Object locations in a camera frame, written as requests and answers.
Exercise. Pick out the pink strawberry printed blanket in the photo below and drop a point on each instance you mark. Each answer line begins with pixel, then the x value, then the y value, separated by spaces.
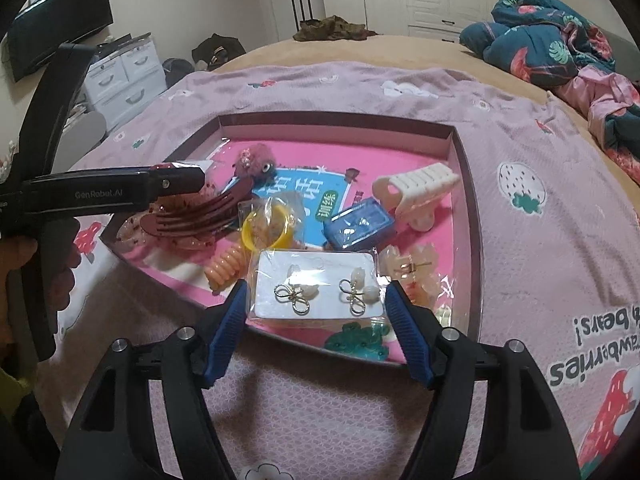
pixel 525 135

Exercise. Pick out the pink crumpled garment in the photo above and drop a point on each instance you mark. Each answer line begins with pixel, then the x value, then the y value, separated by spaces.
pixel 600 95

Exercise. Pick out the beige translucent flower hair clip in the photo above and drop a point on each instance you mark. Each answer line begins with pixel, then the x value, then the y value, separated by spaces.
pixel 415 265

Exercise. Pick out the person's left hand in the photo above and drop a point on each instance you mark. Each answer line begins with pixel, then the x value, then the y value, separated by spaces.
pixel 65 280

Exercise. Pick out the white drawer unit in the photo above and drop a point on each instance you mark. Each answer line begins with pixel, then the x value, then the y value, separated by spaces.
pixel 135 75

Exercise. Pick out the blue clip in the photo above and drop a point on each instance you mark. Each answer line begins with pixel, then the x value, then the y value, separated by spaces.
pixel 360 225

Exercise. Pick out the cream white claw hair clip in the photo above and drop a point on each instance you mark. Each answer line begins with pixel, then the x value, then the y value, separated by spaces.
pixel 425 182

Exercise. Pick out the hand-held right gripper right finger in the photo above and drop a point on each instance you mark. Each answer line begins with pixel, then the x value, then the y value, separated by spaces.
pixel 405 325

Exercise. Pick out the white earring card packet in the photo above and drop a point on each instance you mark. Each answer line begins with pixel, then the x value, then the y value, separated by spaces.
pixel 315 265

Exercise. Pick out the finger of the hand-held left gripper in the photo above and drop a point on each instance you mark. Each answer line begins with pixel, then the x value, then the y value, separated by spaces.
pixel 177 181

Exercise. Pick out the beige bed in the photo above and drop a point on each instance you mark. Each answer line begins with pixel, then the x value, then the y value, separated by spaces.
pixel 400 50

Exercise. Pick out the shallow brown box pink bottom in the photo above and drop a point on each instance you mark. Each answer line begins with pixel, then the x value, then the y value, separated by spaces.
pixel 350 127

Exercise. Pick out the grey rounded object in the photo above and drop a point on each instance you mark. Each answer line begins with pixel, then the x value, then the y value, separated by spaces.
pixel 85 132

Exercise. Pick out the yellow hair clip packet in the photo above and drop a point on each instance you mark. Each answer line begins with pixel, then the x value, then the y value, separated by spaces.
pixel 280 237

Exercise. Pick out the green hair clip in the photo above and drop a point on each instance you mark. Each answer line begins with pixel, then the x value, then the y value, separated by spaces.
pixel 357 342

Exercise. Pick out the speckled translucent claw hair clip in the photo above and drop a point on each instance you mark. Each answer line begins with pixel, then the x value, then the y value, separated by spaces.
pixel 185 244

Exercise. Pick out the yellow-green garment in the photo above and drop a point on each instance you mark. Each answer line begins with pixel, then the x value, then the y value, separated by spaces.
pixel 12 385

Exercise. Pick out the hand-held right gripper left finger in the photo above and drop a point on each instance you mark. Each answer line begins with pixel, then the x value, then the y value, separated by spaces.
pixel 227 320

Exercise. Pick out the teal floral duvet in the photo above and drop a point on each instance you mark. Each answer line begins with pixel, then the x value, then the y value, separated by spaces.
pixel 525 40

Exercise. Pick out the large maroon hair clip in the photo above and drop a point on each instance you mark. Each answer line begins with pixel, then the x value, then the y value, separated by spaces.
pixel 200 215

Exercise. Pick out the camouflage clothing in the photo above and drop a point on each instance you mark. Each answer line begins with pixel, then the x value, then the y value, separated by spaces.
pixel 335 29

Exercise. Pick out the dark bag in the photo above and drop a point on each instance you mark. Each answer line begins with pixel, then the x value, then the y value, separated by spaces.
pixel 217 50

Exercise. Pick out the black bag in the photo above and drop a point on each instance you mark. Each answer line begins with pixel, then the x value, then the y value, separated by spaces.
pixel 177 70

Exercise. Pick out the black television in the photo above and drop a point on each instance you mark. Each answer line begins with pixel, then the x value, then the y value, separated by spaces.
pixel 60 25

